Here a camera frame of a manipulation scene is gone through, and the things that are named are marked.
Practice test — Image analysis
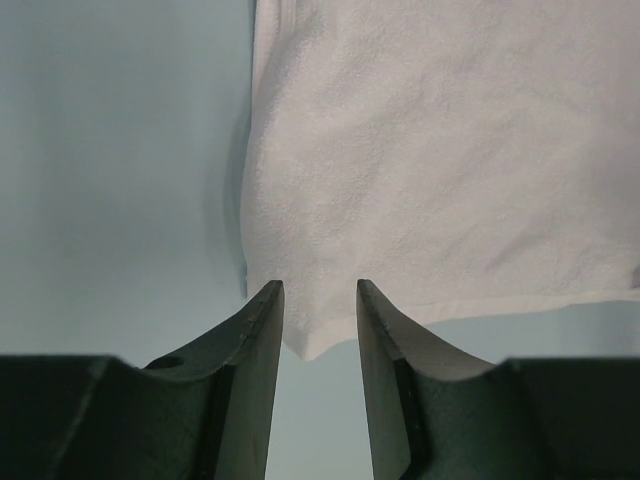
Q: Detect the white towel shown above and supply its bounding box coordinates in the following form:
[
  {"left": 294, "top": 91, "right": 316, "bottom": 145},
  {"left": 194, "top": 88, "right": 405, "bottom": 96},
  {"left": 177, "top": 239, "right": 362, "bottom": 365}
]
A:
[{"left": 240, "top": 1, "right": 639, "bottom": 360}]

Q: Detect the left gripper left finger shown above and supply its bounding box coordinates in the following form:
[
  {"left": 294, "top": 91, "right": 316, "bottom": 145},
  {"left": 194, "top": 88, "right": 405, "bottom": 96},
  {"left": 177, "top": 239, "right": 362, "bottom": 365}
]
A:
[{"left": 1, "top": 281, "right": 284, "bottom": 479}]

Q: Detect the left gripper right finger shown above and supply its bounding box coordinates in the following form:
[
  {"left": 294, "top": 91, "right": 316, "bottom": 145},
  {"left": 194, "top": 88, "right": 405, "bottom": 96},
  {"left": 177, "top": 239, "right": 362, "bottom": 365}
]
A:
[{"left": 357, "top": 280, "right": 639, "bottom": 479}]

